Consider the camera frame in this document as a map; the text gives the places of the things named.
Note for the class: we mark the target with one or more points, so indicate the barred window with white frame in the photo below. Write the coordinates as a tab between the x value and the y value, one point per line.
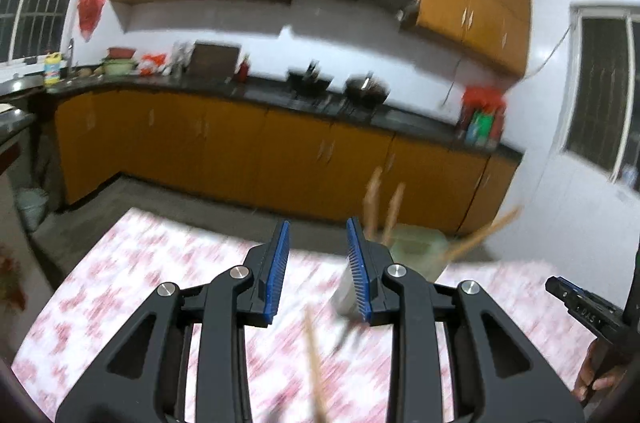
600	93

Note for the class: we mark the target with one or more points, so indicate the wooden lower cabinets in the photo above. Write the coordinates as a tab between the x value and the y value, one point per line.
235	148

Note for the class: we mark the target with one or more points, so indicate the person's right hand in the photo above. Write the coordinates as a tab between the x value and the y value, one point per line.
590	370

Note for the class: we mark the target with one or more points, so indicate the yellow detergent bottle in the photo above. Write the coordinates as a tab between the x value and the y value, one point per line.
54	70

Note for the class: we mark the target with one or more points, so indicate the small red bottle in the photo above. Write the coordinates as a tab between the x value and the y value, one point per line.
243	70

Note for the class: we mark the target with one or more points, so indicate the dark cutting board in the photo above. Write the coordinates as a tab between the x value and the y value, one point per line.
215	60

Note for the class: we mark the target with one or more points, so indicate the crumpled red plastic bag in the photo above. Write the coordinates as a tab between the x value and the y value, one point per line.
152	64

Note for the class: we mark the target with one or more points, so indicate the black kitchen countertop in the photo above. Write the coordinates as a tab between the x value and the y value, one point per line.
280	95

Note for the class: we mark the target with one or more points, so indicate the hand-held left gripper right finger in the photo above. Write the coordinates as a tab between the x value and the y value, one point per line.
361	275

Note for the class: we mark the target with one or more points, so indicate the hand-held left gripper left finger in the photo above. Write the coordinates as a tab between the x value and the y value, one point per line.
276	275

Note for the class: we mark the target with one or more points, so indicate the green box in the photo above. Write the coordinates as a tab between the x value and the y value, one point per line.
482	128

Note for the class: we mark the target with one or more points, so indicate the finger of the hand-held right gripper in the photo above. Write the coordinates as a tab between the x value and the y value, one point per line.
585	305

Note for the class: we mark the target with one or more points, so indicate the hanging red plastic bag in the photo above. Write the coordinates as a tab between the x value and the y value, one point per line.
91	13

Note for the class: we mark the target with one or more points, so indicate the steel faucet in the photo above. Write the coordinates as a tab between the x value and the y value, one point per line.
70	55

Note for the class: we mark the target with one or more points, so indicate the pale green bucket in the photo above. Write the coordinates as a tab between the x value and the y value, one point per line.
32	208

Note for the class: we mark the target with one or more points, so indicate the green perforated utensil holder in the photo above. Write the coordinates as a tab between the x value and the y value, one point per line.
415	248

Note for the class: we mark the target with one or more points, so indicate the black wok with lid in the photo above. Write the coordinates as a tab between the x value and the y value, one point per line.
367	92

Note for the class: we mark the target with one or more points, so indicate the pink floral tablecloth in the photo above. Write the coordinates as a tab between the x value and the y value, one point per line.
150	263

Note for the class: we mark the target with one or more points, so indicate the red-brown bowl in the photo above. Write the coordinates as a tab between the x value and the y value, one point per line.
121	53

